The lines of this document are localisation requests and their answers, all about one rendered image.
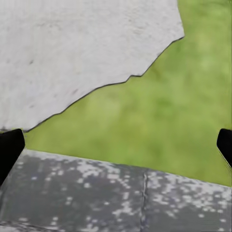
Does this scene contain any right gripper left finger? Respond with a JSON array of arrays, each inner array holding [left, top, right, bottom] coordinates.
[[0, 129, 25, 186]]

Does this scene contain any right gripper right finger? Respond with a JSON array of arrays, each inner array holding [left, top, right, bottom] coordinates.
[[217, 128, 232, 167]]

